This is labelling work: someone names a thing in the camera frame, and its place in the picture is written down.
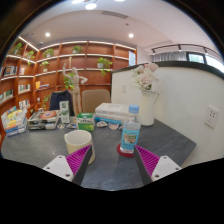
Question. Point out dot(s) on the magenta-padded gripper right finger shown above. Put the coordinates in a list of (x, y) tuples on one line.
[(148, 160)]

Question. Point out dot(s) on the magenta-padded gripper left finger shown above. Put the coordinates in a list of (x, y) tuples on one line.
[(77, 160)]

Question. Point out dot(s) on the clear water bottle blue cap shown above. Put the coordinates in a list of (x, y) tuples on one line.
[(130, 136)]

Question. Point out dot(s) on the cream ceramic mug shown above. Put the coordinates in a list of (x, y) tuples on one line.
[(78, 141)]

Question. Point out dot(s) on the green and white box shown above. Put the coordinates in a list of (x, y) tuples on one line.
[(85, 122)]

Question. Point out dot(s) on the small upright green-white carton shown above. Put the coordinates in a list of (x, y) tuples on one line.
[(64, 111)]

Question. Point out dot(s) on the white vase with flowers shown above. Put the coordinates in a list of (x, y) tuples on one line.
[(146, 110)]

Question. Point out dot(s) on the stack of dark books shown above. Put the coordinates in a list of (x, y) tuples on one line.
[(43, 120)]

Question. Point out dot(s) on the stack of white books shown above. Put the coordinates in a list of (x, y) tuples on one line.
[(111, 111)]

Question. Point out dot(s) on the dark chair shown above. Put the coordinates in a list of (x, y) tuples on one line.
[(56, 101)]

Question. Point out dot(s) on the wooden artist mannequin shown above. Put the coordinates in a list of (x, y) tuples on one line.
[(76, 90)]

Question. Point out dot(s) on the stack of colourful books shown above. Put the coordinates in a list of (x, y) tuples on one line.
[(15, 123)]

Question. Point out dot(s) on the wooden shelf unit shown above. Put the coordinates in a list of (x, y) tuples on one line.
[(90, 63)]

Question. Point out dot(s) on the white curtain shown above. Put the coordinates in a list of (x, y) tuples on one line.
[(168, 57)]

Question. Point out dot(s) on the window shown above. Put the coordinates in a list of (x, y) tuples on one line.
[(208, 61)]

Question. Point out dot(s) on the ceiling lights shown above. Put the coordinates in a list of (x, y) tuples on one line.
[(90, 6)]

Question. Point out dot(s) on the small white wall switch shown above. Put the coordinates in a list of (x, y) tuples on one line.
[(124, 88)]

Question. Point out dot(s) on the white wall socket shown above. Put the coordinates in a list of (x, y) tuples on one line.
[(211, 117)]

